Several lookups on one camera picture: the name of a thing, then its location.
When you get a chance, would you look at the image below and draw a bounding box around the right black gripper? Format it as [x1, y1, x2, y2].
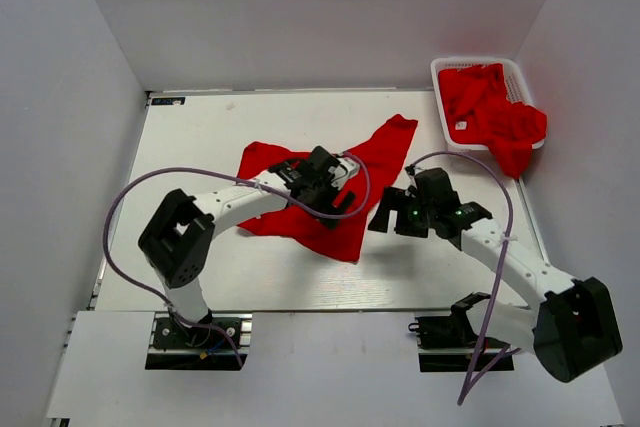
[369, 186, 437, 238]

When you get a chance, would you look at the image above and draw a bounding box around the red t shirt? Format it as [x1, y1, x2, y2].
[239, 114, 418, 263]

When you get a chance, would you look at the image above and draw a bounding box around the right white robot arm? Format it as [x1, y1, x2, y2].
[368, 168, 623, 383]

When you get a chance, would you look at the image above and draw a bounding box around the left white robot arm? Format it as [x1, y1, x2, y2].
[138, 146, 360, 346]

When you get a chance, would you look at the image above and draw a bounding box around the red shirts pile in basket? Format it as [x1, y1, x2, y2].
[437, 64, 547, 179]

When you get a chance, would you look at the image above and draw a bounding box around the blue table label sticker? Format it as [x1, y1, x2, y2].
[151, 97, 186, 106]

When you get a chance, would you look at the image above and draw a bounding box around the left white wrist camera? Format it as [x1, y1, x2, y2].
[331, 156, 360, 191]

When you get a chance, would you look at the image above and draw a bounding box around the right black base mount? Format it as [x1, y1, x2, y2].
[408, 293, 489, 373]

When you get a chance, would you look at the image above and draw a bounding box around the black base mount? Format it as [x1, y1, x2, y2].
[145, 313, 252, 371]
[408, 293, 489, 373]

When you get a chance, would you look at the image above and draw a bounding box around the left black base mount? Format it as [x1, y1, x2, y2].
[145, 313, 252, 371]

